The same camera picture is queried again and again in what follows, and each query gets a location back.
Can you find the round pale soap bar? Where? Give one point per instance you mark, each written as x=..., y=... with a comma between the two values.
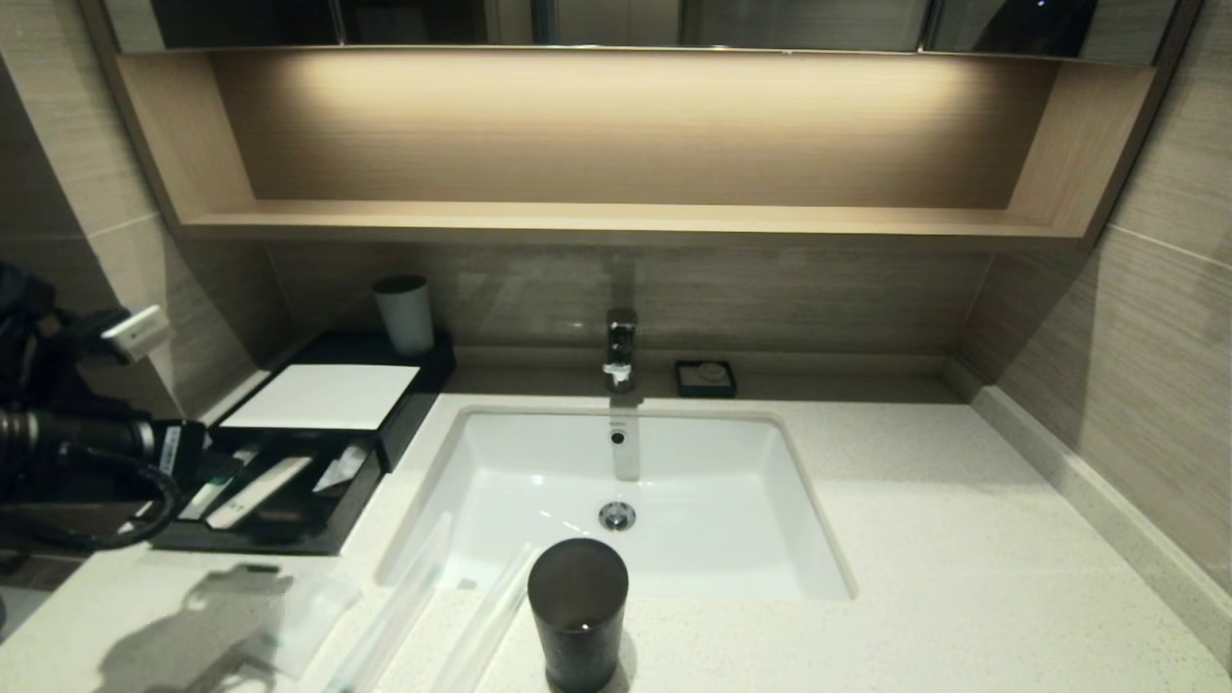
x=711, y=371

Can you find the chrome sink drain plug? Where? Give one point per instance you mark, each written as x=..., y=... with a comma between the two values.
x=617, y=517

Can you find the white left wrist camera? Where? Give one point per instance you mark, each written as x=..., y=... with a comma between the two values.
x=137, y=332

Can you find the dark grey tumbler cup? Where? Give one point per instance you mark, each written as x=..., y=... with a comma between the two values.
x=577, y=616

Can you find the chrome faucet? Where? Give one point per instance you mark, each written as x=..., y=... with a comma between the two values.
x=620, y=351

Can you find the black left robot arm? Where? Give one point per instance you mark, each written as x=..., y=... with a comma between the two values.
x=38, y=481

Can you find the green label tube packet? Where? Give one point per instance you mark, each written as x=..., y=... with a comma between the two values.
x=219, y=481

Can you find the black soap dish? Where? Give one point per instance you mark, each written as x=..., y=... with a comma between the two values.
x=683, y=385

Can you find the mirror cabinet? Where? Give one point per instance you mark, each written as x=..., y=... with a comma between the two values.
x=770, y=21

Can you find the long clear toothbrush pack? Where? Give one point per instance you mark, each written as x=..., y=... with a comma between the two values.
x=395, y=611
x=486, y=621

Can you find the white ceramic sink basin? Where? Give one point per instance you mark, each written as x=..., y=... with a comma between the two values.
x=712, y=500

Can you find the red item frosted pouch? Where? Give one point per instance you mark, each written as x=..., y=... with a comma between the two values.
x=342, y=469

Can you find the light wooden wall shelf niche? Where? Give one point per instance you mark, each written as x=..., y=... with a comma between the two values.
x=616, y=221

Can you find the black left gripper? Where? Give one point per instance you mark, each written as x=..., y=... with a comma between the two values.
x=154, y=450

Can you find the black tray box white lid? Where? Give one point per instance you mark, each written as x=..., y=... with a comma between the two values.
x=423, y=380

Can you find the small white sachet packet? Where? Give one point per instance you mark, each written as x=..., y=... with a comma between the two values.
x=306, y=621

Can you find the white cup with dark rim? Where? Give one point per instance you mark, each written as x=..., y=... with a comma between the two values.
x=406, y=320

